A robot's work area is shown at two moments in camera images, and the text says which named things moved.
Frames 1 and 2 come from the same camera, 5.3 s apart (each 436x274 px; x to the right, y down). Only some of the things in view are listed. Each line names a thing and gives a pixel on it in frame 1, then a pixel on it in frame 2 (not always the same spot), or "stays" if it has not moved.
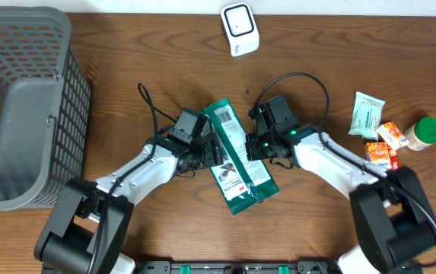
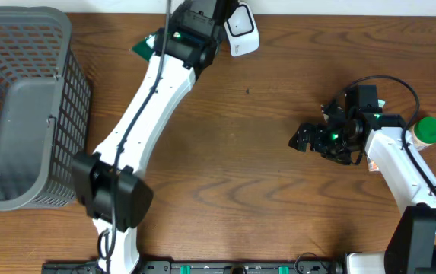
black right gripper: x=253 y=151 -> x=319 y=131
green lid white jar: x=424 y=132 stays
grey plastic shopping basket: x=32 y=103 stays
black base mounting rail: x=238 y=266 stays
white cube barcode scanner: x=239 y=23 stays
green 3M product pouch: x=243 y=183 -> x=145 y=47
